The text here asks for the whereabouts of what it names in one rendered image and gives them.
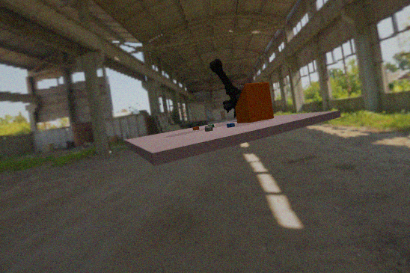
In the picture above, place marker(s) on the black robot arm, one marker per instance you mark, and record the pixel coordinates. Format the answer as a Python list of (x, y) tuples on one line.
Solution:
[(231, 90)]

